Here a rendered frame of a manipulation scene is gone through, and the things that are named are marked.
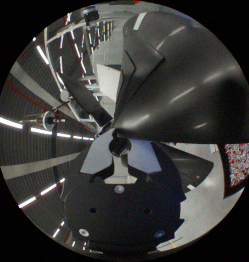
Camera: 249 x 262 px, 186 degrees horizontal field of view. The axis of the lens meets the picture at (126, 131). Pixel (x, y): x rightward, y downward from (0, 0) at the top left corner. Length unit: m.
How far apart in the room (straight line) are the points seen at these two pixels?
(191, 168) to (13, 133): 5.08
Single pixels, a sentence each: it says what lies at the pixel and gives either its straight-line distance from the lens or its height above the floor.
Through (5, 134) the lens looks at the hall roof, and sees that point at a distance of 4.81.
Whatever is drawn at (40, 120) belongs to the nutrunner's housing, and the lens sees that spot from 0.39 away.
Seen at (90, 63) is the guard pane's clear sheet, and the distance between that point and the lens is 0.96.
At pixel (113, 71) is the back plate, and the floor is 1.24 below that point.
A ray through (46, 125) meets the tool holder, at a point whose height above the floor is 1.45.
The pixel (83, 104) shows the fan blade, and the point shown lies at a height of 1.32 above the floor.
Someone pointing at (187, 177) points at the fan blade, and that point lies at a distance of 0.29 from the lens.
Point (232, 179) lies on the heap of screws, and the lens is 0.35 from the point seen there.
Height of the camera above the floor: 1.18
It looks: 5 degrees down
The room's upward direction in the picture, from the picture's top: 87 degrees counter-clockwise
